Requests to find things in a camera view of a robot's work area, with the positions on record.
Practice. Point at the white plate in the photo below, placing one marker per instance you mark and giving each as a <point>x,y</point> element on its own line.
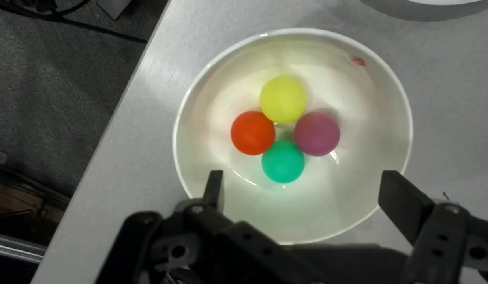
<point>446,2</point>

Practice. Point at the purple ball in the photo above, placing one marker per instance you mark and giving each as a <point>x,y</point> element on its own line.
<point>318,135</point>

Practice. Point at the orange ball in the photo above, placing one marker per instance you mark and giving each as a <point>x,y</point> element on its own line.
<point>252,133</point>

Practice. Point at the yellow ball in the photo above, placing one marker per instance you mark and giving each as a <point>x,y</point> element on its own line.
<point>284,98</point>

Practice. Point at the green ball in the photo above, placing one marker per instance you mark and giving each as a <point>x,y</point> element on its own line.
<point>284,161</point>

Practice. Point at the aluminium table frame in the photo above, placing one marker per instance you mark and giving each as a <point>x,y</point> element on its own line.
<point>15,247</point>

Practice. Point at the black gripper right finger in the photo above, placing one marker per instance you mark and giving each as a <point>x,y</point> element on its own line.
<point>438,231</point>

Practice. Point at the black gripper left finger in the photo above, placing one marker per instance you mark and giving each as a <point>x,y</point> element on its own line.
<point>214,190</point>

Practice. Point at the white ceramic bowl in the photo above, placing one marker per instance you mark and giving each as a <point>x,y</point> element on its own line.
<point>355,105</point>

